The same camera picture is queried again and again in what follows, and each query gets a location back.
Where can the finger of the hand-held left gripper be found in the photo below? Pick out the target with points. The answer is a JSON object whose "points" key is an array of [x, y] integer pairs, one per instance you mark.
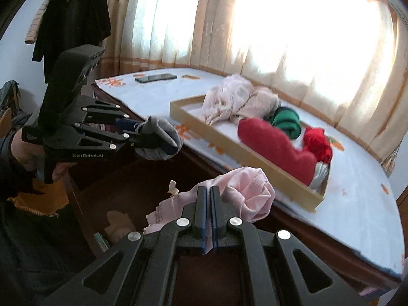
{"points": [[127, 124], [105, 133]]}

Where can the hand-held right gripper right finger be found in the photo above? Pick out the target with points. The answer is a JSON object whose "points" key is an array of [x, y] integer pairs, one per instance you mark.
{"points": [[215, 226]]}

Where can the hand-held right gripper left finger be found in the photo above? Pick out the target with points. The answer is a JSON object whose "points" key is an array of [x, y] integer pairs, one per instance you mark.
{"points": [[204, 229]]}

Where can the grey underwear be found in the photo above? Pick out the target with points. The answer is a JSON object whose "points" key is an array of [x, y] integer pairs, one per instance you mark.
{"points": [[159, 140]]}

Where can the light pink underwear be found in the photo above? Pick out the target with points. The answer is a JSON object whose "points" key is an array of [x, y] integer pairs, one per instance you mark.
{"points": [[248, 194], [226, 98]]}

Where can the brown wooden drawer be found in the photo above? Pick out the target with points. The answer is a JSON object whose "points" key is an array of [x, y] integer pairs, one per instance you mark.
{"points": [[134, 191]]}

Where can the beige cardboard tray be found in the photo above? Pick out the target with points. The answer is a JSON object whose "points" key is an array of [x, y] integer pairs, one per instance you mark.
{"points": [[223, 143]]}

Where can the dark red underwear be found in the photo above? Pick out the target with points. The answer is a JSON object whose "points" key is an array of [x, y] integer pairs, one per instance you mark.
{"points": [[274, 146]]}

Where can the white underwear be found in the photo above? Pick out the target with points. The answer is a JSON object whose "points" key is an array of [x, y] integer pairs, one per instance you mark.
{"points": [[318, 173]]}

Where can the pale beige pink underwear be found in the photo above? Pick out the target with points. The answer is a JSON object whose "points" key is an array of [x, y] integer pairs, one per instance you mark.
{"points": [[261, 102]]}

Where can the person's left forearm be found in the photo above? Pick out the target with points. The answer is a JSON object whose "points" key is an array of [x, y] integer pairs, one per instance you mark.
{"points": [[9, 178]]}

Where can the person's left hand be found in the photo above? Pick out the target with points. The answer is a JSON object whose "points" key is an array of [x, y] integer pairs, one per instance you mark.
{"points": [[25, 153]]}

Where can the dark grey cloth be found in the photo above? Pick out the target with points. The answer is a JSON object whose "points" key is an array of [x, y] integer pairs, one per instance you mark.
{"points": [[9, 98]]}

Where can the black smartphone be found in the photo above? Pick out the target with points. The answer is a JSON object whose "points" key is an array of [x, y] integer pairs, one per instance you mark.
{"points": [[156, 78]]}

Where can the beige knitted garment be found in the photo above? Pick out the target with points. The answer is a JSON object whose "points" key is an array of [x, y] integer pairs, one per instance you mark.
{"points": [[35, 22]]}

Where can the beige cloth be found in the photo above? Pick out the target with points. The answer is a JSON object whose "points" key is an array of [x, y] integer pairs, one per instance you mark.
{"points": [[119, 223]]}

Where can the black hanging jacket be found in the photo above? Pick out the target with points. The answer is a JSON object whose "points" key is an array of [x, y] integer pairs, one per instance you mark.
{"points": [[76, 16]]}

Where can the brown wooden dresser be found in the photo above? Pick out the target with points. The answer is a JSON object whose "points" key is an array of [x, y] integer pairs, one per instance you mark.
{"points": [[302, 245]]}

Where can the cream patterned curtain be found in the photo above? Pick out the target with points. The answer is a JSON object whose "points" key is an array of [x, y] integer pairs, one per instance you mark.
{"points": [[178, 22]]}

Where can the person's dark clothing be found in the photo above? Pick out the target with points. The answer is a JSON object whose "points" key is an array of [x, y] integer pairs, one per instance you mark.
{"points": [[32, 245]]}

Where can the white orange-patterned table cover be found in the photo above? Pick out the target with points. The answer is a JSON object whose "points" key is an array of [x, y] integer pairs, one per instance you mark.
{"points": [[350, 197]]}

